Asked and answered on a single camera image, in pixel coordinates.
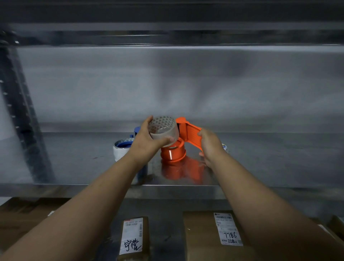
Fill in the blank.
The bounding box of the person's right hand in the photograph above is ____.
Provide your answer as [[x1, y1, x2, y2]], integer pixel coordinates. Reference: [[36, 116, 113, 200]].
[[197, 128, 229, 169]]

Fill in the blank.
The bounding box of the person's left hand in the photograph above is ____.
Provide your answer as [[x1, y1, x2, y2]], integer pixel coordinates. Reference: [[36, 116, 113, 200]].
[[126, 115, 175, 171]]

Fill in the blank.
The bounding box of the blue tape dispenser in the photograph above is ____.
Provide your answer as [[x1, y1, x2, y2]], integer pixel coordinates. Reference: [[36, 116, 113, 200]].
[[116, 126, 148, 183]]

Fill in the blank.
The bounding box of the wrinkled white tape roll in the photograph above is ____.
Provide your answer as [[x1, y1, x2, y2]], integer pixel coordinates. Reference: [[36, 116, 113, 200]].
[[113, 138, 135, 162]]

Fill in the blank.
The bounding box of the orange tape dispenser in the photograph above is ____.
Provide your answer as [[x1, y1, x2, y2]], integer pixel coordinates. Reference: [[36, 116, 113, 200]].
[[160, 117, 204, 163]]

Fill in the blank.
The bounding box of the smooth white tape roll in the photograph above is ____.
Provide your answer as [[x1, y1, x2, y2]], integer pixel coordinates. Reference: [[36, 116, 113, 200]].
[[148, 115, 180, 148]]

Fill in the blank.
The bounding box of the person's right forearm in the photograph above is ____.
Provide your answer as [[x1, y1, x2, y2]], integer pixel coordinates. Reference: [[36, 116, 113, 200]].
[[207, 150, 344, 261]]

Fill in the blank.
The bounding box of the person's left forearm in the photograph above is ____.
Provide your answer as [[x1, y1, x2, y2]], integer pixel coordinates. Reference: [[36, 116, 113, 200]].
[[0, 153, 151, 261]]

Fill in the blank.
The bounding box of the grey metal shelving rack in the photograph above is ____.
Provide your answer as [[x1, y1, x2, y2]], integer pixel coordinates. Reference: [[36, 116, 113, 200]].
[[0, 0, 344, 261]]

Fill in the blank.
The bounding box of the narrow cardboard box handwritten label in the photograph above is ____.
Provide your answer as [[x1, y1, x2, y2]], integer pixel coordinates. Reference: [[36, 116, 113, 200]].
[[117, 216, 150, 261]]

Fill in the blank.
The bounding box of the wide cardboard box handwritten label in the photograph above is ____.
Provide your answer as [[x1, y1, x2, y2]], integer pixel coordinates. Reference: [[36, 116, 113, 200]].
[[182, 210, 258, 261]]

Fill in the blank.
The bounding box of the large cardboard box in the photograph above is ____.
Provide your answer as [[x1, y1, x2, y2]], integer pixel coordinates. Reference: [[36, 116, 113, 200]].
[[0, 197, 71, 255]]

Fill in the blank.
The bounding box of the cardboard box printed label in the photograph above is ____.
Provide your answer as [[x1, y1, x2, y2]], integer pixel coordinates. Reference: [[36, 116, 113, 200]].
[[309, 215, 344, 247]]

